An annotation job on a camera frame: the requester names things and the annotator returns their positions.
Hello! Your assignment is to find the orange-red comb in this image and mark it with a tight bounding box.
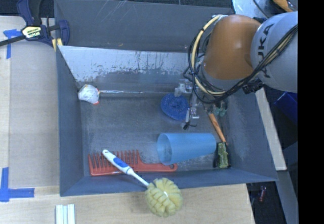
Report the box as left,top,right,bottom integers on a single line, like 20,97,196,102
87,149,179,177

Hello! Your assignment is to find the blue plastic cup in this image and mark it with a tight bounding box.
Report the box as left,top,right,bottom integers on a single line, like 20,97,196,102
156,132,217,166

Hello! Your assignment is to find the green and black block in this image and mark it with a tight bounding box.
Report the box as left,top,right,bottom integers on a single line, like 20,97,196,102
213,141,230,169

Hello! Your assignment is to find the yellow sponge dish brush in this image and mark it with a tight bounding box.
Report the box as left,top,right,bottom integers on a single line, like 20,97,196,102
101,148,184,218

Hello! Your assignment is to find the white toy chicken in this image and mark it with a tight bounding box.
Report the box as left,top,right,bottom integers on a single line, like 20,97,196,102
77,84,101,105

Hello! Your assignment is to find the grey metal bin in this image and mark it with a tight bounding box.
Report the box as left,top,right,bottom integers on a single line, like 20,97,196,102
53,0,279,197

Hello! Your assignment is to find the blue round disc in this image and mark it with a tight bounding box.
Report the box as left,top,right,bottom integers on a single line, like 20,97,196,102
160,93,190,122

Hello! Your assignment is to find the orange stick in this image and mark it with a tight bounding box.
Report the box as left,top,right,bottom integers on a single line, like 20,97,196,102
208,112,228,145

